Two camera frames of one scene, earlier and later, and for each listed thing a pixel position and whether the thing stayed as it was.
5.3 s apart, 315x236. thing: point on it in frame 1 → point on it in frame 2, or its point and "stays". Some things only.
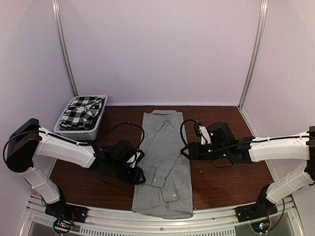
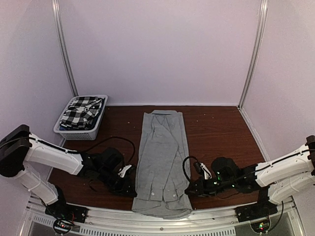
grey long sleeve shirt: (163, 188) stays
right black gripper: (195, 153) → (202, 191)
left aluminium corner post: (63, 44) stays
